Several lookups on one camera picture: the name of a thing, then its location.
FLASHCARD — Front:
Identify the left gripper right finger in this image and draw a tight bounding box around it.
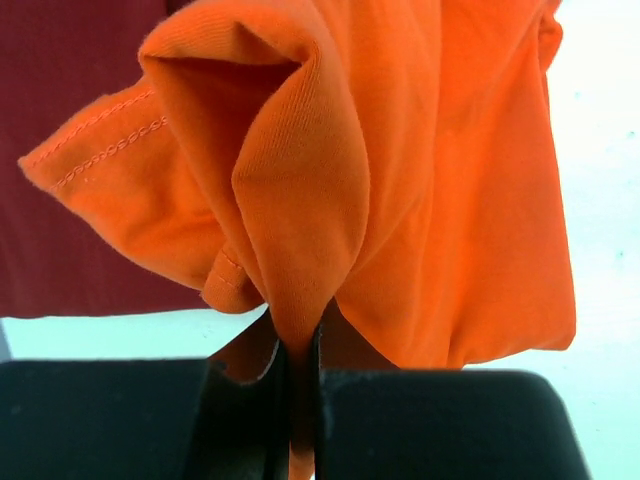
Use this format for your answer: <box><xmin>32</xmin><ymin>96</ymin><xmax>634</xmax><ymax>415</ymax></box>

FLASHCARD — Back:
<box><xmin>313</xmin><ymin>303</ymin><xmax>589</xmax><ymax>479</ymax></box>

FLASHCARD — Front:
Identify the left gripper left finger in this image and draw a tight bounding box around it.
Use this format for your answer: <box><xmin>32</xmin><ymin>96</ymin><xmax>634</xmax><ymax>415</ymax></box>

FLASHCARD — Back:
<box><xmin>1</xmin><ymin>314</ymin><xmax>289</xmax><ymax>479</ymax></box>

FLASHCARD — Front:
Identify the orange t shirt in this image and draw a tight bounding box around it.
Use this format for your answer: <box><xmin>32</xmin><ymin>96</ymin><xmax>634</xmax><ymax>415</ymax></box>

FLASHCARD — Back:
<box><xmin>19</xmin><ymin>1</ymin><xmax>576</xmax><ymax>479</ymax></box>

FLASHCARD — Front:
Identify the folded dark red shirt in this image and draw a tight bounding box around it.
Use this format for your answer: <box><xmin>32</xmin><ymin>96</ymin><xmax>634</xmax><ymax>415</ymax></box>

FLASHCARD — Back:
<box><xmin>1</xmin><ymin>1</ymin><xmax>203</xmax><ymax>318</ymax></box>

